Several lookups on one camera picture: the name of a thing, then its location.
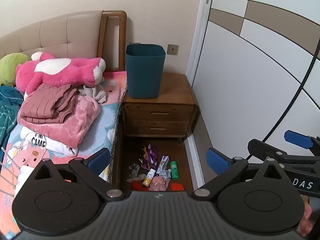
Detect yellow and white small bottle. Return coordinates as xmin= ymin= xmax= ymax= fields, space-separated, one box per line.
xmin=142 ymin=169 xmax=156 ymax=187

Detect white printed shirt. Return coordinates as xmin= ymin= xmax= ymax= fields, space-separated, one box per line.
xmin=20 ymin=126 xmax=79 ymax=157

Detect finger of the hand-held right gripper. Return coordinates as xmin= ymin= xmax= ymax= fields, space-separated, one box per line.
xmin=247 ymin=139 xmax=320 ymax=166
xmin=284 ymin=130 xmax=320 ymax=156

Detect red paper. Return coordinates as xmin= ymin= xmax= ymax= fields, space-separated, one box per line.
xmin=130 ymin=181 xmax=185 ymax=192

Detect green plush toy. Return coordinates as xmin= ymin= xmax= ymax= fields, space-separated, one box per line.
xmin=0 ymin=53 xmax=31 ymax=87

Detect wooden nightstand drawer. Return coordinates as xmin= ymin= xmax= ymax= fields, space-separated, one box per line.
xmin=127 ymin=120 xmax=192 ymax=137
xmin=124 ymin=104 xmax=196 ymax=122

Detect grey cloth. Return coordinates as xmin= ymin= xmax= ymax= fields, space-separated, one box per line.
xmin=79 ymin=76 xmax=108 ymax=104

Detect teal plastic trash bin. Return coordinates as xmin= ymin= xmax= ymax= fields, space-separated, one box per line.
xmin=125 ymin=44 xmax=166 ymax=99

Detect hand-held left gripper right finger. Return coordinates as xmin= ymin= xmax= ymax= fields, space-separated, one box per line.
xmin=192 ymin=147 xmax=291 ymax=201

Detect beige crumpled wrapper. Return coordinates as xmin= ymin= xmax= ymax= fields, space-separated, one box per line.
xmin=126 ymin=174 xmax=147 ymax=183

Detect purple snack bag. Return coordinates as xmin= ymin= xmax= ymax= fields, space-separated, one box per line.
xmin=139 ymin=144 xmax=159 ymax=170

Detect white wire rack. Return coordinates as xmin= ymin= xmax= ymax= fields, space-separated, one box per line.
xmin=0 ymin=147 xmax=20 ymax=196

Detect white flat object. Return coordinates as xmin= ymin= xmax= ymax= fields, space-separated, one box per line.
xmin=14 ymin=165 xmax=36 ymax=198

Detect pink fleece blanket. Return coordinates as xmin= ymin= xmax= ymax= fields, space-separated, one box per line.
xmin=21 ymin=95 xmax=101 ymax=148

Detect person's right hand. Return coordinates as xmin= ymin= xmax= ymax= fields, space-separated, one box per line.
xmin=299 ymin=200 xmax=313 ymax=238

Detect pink crumpled tissue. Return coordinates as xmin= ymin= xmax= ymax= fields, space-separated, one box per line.
xmin=149 ymin=176 xmax=168 ymax=192

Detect wooden nightstand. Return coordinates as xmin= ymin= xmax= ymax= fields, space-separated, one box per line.
xmin=121 ymin=73 xmax=199 ymax=144

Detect pink plush bear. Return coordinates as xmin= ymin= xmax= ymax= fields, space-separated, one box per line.
xmin=15 ymin=52 xmax=107 ymax=99

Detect mauve folded clothes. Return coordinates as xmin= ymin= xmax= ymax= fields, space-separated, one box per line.
xmin=19 ymin=83 xmax=80 ymax=125

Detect white and brown wardrobe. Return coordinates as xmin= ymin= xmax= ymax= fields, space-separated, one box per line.
xmin=187 ymin=0 xmax=320 ymax=189

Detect beige upholstered headboard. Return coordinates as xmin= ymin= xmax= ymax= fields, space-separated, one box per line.
xmin=0 ymin=10 xmax=104 ymax=63

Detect black cable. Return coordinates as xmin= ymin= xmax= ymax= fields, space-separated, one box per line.
xmin=246 ymin=52 xmax=320 ymax=160

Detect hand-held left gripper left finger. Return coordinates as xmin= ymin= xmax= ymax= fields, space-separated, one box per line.
xmin=32 ymin=148 xmax=123 ymax=202

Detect green small bottle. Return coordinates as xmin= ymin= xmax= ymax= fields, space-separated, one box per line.
xmin=170 ymin=161 xmax=180 ymax=180

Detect white blue tube packet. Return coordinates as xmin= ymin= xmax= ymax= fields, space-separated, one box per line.
xmin=156 ymin=155 xmax=170 ymax=173

